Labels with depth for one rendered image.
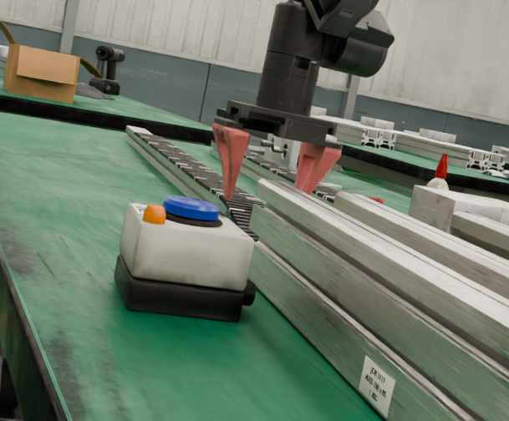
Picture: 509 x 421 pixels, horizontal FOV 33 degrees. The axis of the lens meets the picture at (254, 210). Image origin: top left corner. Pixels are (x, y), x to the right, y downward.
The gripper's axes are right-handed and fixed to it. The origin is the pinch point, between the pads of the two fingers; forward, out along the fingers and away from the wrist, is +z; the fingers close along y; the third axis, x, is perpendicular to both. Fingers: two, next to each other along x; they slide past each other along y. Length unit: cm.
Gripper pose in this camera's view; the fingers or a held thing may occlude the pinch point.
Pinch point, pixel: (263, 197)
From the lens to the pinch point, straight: 90.4
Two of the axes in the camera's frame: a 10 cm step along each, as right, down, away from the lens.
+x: -3.0, -1.9, 9.3
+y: 9.3, 1.5, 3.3
